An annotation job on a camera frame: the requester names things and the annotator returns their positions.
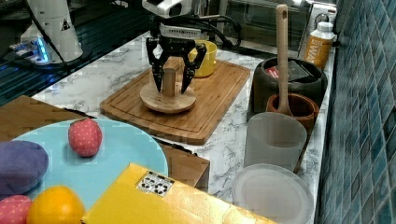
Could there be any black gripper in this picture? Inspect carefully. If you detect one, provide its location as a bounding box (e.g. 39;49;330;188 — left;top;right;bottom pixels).
146;23;207;93

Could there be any round wooden lid with knob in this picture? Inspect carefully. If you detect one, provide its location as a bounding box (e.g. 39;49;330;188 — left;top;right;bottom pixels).
140;68;196;114

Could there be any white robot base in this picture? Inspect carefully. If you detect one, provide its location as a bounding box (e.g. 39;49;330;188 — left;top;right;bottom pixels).
9;0;92;69

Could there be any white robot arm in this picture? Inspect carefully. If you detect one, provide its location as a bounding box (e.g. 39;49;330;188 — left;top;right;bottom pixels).
142;0;207;93

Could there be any dark grey tea container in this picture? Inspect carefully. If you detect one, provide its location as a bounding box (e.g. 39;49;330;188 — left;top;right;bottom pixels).
247;57;328;116

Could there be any yellow plastic mug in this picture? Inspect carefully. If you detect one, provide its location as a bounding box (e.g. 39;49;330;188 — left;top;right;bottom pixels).
195;40;217;77

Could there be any bamboo cutting board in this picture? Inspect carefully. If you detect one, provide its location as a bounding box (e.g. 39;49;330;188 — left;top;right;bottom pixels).
99;56;252;147

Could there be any stainless steel toaster oven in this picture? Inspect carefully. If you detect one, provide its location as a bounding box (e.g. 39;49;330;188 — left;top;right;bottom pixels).
191;0;338;60

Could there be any light blue plate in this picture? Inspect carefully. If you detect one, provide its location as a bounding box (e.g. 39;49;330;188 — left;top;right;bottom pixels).
18;119;168;209

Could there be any wooden spoon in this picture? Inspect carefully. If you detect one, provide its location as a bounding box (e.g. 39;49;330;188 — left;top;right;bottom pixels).
276;5;291;116

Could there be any pink toy strawberry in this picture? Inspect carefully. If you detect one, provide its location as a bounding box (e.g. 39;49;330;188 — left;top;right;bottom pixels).
0;195;32;224
68;118;103;157

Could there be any frosted plastic cup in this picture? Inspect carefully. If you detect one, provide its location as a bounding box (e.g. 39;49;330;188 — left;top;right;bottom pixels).
244;112;307;172

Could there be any brown wooden utensil cup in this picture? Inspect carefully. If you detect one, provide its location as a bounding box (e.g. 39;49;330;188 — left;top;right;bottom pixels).
265;92;320;136

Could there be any orange bottle white cap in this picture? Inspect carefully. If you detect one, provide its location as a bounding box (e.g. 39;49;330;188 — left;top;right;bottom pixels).
304;21;335;69

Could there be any yellow cereal box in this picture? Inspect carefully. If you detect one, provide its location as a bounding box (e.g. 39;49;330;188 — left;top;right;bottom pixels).
81;163;277;224

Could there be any purple toy eggplant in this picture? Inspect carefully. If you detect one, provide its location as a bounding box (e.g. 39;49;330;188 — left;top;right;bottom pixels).
0;140;49;199

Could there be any yellow toy lemon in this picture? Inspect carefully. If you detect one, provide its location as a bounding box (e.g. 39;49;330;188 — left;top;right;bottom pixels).
26;186;86;224

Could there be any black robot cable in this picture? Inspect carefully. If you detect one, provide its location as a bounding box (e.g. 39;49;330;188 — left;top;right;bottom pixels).
22;0;71;74

